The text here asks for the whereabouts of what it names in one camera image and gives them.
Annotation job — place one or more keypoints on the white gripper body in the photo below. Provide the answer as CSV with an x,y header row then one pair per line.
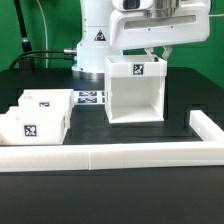
x,y
138,24

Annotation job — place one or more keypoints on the white drawer cabinet frame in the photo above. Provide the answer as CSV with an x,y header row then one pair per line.
x,y
134,88

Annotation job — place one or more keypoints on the white drawer box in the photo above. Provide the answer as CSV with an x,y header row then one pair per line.
x,y
33,127
56,99

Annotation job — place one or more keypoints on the white front drawer box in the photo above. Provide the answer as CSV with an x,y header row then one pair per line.
x,y
33,127

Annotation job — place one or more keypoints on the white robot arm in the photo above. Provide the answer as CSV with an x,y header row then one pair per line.
x,y
94,45

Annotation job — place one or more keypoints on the marker sheet on table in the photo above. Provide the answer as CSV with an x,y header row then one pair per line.
x,y
89,97

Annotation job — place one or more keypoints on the black stand pole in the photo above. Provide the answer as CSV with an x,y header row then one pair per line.
x,y
24,62

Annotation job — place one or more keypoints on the white right fence rail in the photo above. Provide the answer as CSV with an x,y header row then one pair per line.
x,y
204,127

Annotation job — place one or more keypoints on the white fence rail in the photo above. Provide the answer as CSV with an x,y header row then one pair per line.
x,y
204,127
110,156

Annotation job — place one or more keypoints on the white front fence rail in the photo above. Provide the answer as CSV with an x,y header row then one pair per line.
x,y
110,156

